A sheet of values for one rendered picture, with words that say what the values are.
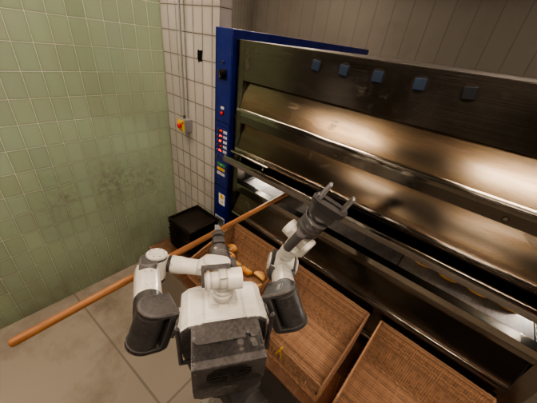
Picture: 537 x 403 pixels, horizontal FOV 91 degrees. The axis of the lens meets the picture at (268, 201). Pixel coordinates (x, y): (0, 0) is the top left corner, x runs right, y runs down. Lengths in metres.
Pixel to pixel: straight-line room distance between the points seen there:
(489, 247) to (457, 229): 0.12
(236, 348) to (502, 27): 3.95
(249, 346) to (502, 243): 1.04
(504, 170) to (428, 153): 0.25
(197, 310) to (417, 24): 3.97
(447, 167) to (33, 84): 2.26
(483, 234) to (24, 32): 2.50
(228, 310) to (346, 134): 0.96
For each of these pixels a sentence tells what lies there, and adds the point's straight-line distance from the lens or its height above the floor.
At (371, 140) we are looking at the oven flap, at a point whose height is 1.78.
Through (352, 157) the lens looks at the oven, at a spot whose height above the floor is 1.67.
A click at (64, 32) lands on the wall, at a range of 2.25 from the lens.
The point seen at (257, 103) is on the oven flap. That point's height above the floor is 1.78.
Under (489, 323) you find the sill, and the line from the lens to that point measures 1.59.
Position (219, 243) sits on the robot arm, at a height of 1.31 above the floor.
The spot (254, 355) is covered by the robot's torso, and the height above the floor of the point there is 1.40.
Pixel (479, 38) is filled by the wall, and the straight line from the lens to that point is 4.12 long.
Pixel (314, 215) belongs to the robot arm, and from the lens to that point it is 0.87.
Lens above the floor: 2.12
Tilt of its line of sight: 31 degrees down
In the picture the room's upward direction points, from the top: 8 degrees clockwise
